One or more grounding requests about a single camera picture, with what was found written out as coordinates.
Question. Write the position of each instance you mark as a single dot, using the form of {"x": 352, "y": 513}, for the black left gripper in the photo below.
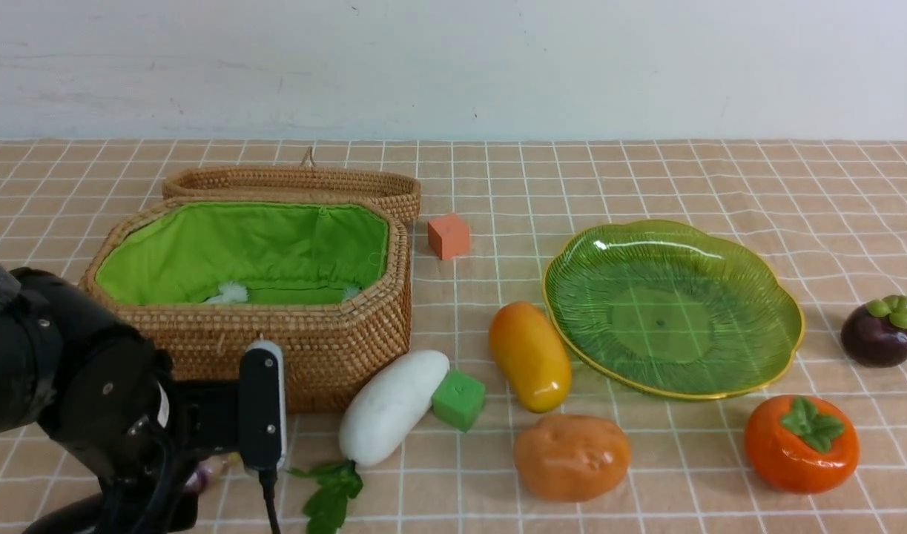
{"x": 147, "y": 459}

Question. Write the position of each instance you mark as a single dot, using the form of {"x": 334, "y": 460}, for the purple toy eggplant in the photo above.
{"x": 209, "y": 472}

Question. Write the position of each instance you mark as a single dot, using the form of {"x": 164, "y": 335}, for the white toy radish green leaves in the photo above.
{"x": 375, "y": 424}

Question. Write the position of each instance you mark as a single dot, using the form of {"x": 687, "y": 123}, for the yellow orange toy mango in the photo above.
{"x": 528, "y": 350}

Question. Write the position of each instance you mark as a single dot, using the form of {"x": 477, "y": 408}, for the orange brown toy potato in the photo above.
{"x": 572, "y": 458}

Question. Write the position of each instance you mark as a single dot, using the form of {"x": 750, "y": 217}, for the orange toy persimmon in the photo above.
{"x": 801, "y": 445}

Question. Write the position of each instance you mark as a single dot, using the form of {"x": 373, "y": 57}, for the dark purple toy mangosteen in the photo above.
{"x": 875, "y": 334}

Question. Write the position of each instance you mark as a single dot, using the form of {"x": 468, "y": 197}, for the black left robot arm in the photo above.
{"x": 106, "y": 394}

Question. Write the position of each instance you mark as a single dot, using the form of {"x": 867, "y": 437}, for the woven wicker basket green lining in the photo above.
{"x": 204, "y": 277}

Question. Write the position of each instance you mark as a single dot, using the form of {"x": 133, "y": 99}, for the green foam cube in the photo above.
{"x": 459, "y": 399}

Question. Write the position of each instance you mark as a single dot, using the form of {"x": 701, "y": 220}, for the woven wicker basket lid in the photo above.
{"x": 396, "y": 194}

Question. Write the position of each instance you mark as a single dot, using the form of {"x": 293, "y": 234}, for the orange foam cube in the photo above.
{"x": 448, "y": 236}

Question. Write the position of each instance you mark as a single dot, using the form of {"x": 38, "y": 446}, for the green glass leaf plate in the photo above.
{"x": 669, "y": 310}

